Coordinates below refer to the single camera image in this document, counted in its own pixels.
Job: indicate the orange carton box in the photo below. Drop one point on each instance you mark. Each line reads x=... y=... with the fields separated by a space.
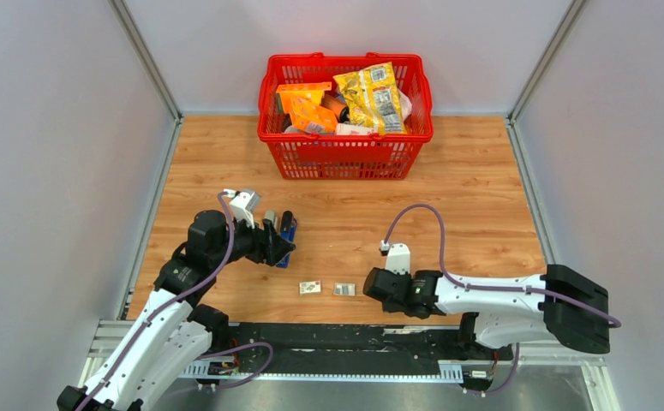
x=314 y=92

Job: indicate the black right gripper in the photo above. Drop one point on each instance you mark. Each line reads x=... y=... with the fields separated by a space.
x=390 y=308

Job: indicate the orange snack packet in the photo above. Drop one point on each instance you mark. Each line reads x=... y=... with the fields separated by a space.
x=313 y=119

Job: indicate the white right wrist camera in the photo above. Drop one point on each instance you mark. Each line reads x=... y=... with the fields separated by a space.
x=398 y=256

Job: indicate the yellow snack bag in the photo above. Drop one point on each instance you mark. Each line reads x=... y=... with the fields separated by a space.
x=373 y=98

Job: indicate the grey and white stapler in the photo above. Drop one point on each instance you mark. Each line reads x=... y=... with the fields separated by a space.
x=272 y=217

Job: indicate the blue and black stapler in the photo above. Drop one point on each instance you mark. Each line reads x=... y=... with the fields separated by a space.
x=287 y=231

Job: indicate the white staple box tray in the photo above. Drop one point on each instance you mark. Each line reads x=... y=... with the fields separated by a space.
x=344 y=289

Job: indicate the aluminium frame rail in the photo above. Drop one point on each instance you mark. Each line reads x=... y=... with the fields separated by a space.
x=133 y=33

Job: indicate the white slotted cable duct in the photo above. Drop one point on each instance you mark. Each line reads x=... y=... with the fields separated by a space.
x=436 y=372

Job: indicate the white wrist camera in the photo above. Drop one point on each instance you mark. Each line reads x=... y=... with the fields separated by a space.
x=242 y=205
x=398 y=256

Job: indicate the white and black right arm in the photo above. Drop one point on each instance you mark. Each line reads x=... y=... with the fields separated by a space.
x=559 y=305

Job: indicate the red plastic shopping basket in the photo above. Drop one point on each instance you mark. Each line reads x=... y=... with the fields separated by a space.
x=330 y=156

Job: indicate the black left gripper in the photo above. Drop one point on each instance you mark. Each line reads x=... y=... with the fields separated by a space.
x=267 y=247

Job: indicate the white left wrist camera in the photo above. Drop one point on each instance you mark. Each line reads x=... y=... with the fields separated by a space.
x=242 y=205

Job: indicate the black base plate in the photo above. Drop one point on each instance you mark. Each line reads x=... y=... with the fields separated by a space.
x=274 y=342

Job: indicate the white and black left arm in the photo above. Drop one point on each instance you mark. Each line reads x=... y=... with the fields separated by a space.
x=175 y=328

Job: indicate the white staple box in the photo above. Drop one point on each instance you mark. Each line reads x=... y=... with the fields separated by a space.
x=310 y=288

